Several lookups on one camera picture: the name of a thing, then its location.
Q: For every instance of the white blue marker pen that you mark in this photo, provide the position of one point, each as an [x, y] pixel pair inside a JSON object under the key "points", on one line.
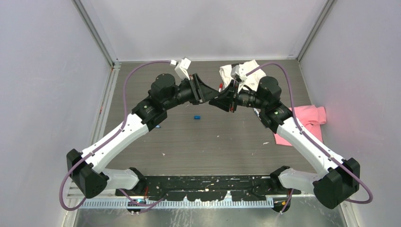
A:
{"points": [[256, 112]]}

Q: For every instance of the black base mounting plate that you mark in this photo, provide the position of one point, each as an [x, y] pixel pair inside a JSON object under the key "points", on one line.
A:
{"points": [[206, 187]]}

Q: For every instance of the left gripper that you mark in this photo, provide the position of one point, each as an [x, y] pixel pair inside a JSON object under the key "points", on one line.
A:
{"points": [[202, 93]]}

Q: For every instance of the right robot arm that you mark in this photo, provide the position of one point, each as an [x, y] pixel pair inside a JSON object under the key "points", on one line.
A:
{"points": [[334, 180]]}

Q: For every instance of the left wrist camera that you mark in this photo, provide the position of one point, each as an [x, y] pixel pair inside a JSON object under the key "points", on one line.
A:
{"points": [[181, 67]]}

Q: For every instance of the white folded cloth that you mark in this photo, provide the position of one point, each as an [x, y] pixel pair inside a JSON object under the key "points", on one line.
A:
{"points": [[253, 79]]}

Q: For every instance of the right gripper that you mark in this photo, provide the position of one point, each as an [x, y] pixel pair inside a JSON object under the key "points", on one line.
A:
{"points": [[224, 100]]}

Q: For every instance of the pink cloth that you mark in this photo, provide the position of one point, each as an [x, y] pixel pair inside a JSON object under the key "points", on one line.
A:
{"points": [[312, 118]]}

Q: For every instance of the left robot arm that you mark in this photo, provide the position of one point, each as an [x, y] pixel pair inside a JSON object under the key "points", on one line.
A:
{"points": [[88, 168]]}

